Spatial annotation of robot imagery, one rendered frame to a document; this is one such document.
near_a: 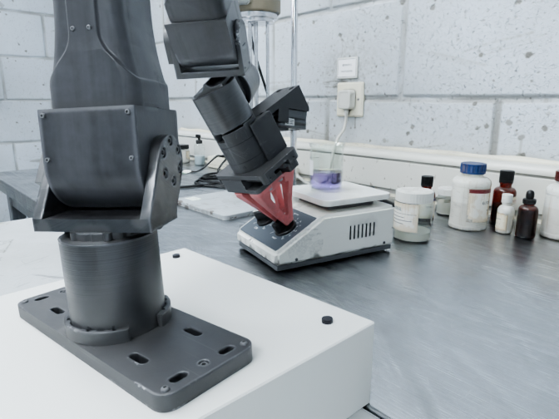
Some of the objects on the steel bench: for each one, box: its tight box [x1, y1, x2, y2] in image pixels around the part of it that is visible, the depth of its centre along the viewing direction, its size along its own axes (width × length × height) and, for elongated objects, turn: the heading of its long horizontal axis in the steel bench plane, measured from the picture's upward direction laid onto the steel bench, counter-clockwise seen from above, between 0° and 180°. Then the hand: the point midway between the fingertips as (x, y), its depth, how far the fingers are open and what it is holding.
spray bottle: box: [194, 134, 205, 165], centre depth 155 cm, size 4×4×11 cm
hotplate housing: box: [237, 196, 394, 271], centre depth 67 cm, size 22×13×8 cm, turn 119°
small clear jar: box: [436, 186, 452, 216], centre depth 88 cm, size 5×5×5 cm
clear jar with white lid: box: [393, 187, 434, 244], centre depth 72 cm, size 6×6×8 cm
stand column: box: [290, 0, 299, 186], centre depth 99 cm, size 3×3×70 cm
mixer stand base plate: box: [178, 184, 293, 220], centre depth 100 cm, size 30×20×1 cm, turn 132°
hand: (284, 217), depth 60 cm, fingers closed, pressing on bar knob
